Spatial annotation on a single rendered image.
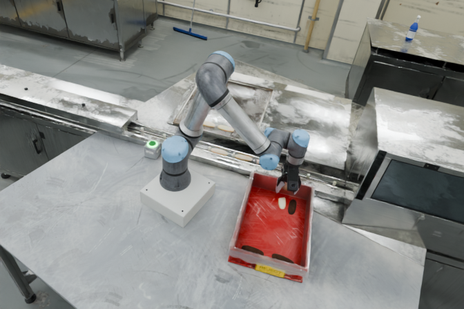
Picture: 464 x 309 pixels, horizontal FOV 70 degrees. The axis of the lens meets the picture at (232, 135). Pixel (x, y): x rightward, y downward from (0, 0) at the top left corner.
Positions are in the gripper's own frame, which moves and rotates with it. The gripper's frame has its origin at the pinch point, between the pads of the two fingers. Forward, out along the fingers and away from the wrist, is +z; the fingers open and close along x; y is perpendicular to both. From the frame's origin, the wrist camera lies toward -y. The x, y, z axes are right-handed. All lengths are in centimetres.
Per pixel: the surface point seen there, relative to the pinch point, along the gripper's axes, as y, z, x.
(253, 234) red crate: -19.0, 8.5, 15.1
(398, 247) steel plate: -19, 9, -52
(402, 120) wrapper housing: 14, -39, -46
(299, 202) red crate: 2.4, 8.6, -8.8
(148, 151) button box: 24, 4, 72
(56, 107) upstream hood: 49, -1, 130
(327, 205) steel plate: 2.7, 9.0, -23.5
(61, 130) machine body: 48, 16, 131
